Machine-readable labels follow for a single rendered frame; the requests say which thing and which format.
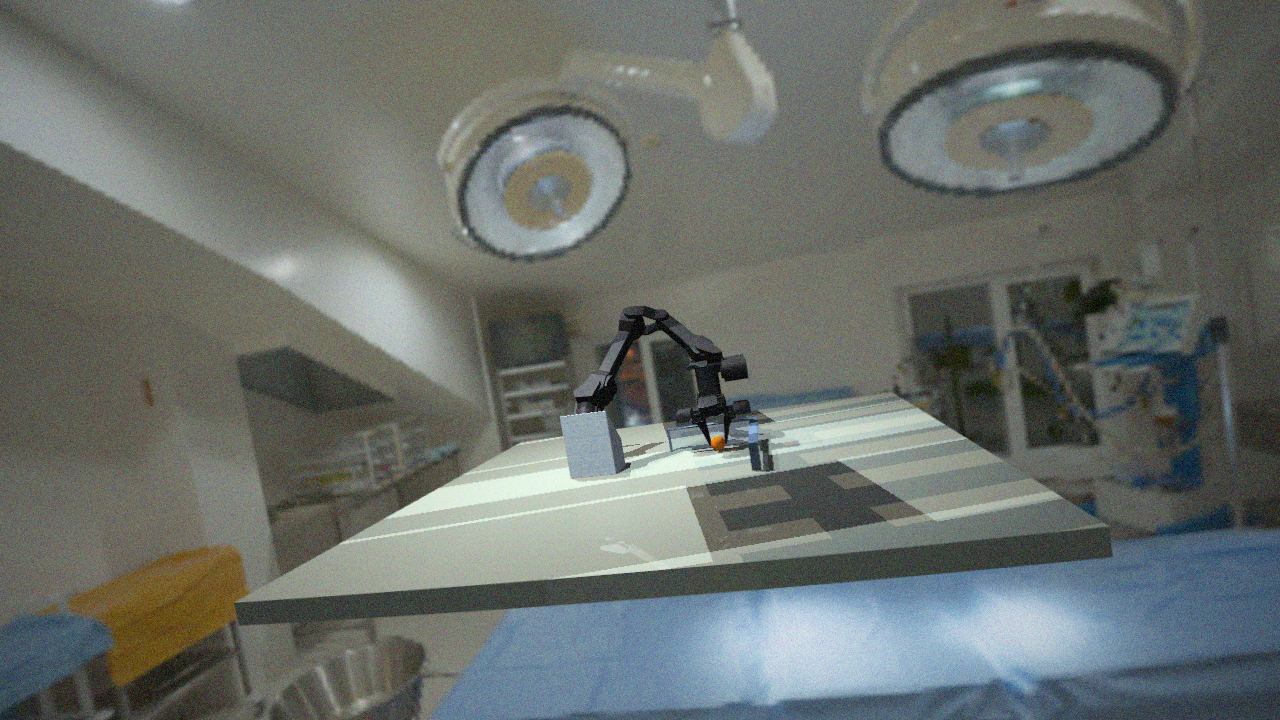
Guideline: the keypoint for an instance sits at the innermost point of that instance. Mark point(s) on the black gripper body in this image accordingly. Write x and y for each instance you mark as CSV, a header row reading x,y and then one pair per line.
x,y
738,407

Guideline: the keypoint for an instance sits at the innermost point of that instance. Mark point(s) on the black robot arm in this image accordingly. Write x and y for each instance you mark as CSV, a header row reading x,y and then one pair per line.
x,y
707,360

